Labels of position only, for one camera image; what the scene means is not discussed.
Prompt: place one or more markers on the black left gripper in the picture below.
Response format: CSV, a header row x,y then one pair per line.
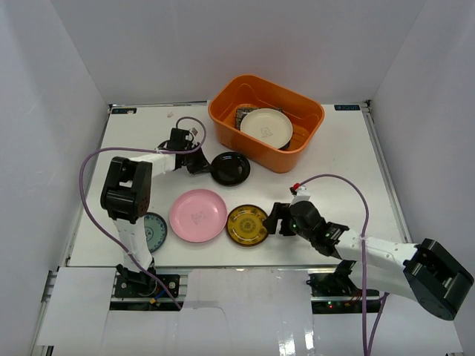
x,y
195,162

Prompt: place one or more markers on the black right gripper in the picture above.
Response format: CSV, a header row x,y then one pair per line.
x,y
280,211

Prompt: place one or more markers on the black round plate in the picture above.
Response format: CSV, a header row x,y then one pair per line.
x,y
230,168

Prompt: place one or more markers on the yellow patterned round plate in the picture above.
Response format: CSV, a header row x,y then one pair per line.
x,y
244,225

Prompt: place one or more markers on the pink round plate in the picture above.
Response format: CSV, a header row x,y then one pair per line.
x,y
198,216

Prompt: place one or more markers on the black floral square plate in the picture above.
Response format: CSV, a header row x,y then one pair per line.
x,y
242,112

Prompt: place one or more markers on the blue patterned round plate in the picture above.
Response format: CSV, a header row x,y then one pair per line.
x,y
156,231

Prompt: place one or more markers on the cream round plate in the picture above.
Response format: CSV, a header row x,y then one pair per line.
x,y
268,126

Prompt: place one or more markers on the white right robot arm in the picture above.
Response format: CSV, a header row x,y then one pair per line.
x,y
425,272

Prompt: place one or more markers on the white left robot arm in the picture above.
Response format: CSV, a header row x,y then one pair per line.
x,y
126,194

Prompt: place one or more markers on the orange plastic bin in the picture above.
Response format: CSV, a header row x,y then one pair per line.
x,y
249,91

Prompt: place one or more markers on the left blue table label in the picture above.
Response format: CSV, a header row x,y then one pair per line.
x,y
121,111

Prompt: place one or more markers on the blue table label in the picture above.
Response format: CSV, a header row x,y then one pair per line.
x,y
121,111
352,107

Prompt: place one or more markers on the right blue table label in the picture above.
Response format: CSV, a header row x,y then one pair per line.
x,y
352,107

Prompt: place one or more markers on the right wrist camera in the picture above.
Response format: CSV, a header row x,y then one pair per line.
x,y
299,193

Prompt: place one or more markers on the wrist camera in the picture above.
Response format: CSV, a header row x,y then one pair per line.
x,y
192,136
299,193

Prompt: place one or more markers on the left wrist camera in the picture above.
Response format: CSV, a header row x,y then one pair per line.
x,y
192,136

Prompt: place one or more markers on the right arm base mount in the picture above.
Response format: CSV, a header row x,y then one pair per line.
x,y
333,292

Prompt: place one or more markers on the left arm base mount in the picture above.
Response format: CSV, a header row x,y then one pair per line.
x,y
128,296

